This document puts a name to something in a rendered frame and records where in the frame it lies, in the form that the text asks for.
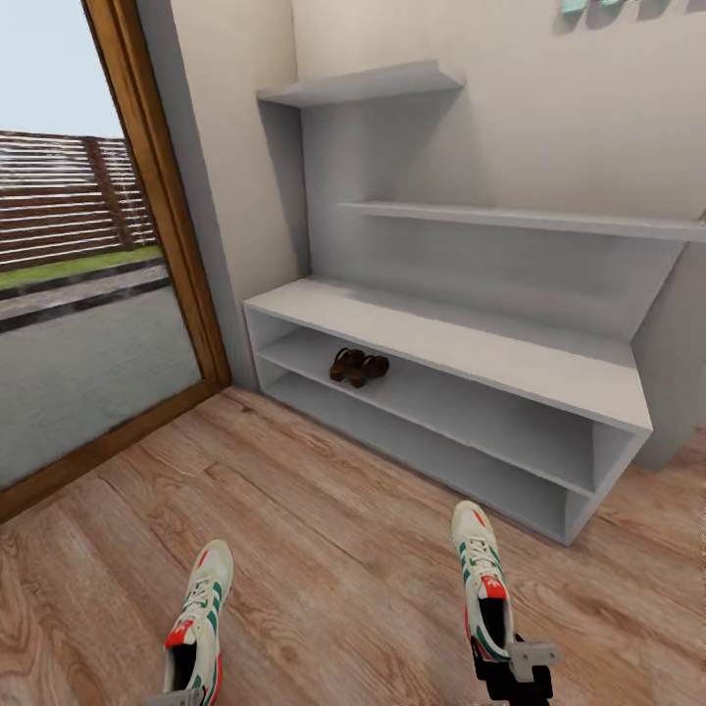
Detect gym shoe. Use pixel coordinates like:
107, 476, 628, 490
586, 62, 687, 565
163, 538, 234, 706
452, 500, 517, 662

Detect sandal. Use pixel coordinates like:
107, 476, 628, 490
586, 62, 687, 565
349, 355, 389, 389
329, 348, 364, 382

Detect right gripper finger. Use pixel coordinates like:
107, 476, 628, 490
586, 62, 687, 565
470, 636, 487, 681

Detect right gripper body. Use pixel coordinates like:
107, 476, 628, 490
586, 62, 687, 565
484, 661, 553, 706

